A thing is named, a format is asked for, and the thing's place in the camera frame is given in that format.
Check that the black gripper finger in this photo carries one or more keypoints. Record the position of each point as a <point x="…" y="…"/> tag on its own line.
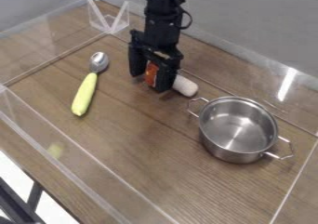
<point x="138" y="62"/>
<point x="166" y="74"/>

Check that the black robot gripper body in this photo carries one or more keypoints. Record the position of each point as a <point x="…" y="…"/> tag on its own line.
<point x="160" y="38"/>

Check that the red white toy mushroom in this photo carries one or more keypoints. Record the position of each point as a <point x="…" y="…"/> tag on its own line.
<point x="186" y="87"/>

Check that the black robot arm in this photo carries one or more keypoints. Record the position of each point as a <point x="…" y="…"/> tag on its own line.
<point x="168" y="8"/>

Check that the stainless steel pot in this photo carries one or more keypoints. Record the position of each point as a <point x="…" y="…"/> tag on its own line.
<point x="238" y="130"/>

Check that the clear acrylic table fence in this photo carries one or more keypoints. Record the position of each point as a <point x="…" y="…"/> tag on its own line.
<point x="128" y="164"/>

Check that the spoon with yellow handle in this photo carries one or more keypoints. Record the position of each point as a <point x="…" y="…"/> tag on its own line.
<point x="98" y="65"/>

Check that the clear acrylic corner bracket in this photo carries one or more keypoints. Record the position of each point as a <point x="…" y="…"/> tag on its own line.
<point x="108" y="23"/>

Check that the black metal table frame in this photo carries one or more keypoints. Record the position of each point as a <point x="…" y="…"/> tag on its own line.
<point x="21" y="213"/>

